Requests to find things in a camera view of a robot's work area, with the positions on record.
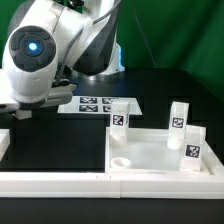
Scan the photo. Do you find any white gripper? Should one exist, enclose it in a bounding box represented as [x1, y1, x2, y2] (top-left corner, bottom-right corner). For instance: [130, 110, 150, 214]
[0, 84, 77, 113]

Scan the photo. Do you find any white square table top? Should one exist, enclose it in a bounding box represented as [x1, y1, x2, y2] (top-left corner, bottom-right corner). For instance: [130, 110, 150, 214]
[105, 128, 224, 176]

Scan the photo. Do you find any white front fence bar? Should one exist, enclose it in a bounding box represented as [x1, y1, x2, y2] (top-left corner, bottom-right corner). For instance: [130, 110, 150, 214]
[0, 172, 224, 199]

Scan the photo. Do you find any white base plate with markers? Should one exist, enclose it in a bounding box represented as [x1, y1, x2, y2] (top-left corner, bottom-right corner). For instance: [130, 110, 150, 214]
[58, 96, 142, 115]

